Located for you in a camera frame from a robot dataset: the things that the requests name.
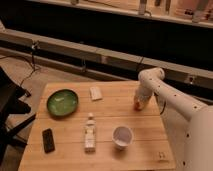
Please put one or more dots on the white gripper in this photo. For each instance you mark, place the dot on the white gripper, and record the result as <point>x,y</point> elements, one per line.
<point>142,97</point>

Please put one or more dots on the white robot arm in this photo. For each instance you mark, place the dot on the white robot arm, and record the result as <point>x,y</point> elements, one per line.
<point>198,154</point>

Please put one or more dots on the white paper cup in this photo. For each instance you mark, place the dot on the white paper cup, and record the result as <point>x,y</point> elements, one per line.
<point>122,137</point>

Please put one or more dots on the white rectangular block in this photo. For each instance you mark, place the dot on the white rectangular block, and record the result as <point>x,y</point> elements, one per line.
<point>95,93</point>

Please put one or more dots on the green round plate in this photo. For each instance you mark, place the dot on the green round plate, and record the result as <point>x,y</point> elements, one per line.
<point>62,103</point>

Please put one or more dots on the black phone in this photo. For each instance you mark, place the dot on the black phone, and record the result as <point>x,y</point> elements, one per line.
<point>48,141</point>

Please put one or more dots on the black chair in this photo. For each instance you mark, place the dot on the black chair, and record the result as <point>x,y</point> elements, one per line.
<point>10,103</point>

